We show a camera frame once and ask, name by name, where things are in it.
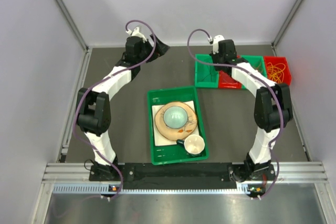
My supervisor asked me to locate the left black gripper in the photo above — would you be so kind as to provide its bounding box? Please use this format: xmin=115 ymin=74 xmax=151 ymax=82
xmin=136 ymin=34 xmax=169 ymax=63

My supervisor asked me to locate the yellow thin cable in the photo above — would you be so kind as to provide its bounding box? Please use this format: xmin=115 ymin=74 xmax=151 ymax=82
xmin=266 ymin=62 xmax=287 ymax=84

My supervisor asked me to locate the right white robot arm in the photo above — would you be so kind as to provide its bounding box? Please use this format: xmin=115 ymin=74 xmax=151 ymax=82
xmin=209 ymin=35 xmax=293 ymax=182

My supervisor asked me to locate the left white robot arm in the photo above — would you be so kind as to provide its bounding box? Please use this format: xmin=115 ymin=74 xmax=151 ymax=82
xmin=75 ymin=27 xmax=170 ymax=182

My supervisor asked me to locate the red bin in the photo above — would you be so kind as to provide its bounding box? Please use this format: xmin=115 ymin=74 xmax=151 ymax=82
xmin=218 ymin=70 xmax=242 ymax=89
xmin=264 ymin=56 xmax=292 ymax=85

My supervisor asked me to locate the green bin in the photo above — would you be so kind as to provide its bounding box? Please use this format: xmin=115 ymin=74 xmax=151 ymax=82
xmin=240 ymin=55 xmax=267 ymax=77
xmin=194 ymin=61 xmax=219 ymax=89

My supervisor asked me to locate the pale blue upturned bowl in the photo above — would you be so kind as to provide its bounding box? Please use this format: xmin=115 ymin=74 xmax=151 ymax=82
xmin=163 ymin=106 xmax=188 ymax=129

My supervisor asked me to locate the beige ceramic plate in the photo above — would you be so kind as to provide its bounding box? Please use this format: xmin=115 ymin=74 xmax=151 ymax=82
xmin=154 ymin=101 xmax=198 ymax=141

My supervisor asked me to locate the white and green cup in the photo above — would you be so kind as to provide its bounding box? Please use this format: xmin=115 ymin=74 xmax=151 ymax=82
xmin=176 ymin=134 xmax=205 ymax=156

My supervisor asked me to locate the large green plastic tray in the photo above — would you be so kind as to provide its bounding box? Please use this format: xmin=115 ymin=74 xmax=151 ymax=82
xmin=147 ymin=86 xmax=209 ymax=165

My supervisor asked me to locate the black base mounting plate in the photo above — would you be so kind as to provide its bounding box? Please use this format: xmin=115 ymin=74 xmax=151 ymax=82
xmin=88 ymin=162 xmax=275 ymax=182

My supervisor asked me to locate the right aluminium frame post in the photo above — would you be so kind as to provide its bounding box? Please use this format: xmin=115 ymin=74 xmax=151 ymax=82
xmin=271 ymin=0 xmax=304 ymax=49

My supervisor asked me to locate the aluminium frame post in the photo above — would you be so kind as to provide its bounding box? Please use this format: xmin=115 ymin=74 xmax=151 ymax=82
xmin=54 ymin=0 xmax=89 ymax=51
xmin=271 ymin=0 xmax=304 ymax=49

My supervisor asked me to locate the left aluminium frame post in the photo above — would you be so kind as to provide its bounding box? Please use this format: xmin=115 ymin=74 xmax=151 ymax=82
xmin=54 ymin=0 xmax=89 ymax=51

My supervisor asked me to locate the aluminium front rail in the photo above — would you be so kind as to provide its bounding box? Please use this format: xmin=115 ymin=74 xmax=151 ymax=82
xmin=42 ymin=162 xmax=328 ymax=184

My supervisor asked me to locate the grey slotted cable duct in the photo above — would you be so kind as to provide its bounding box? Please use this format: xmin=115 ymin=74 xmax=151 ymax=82
xmin=52 ymin=184 xmax=251 ymax=195

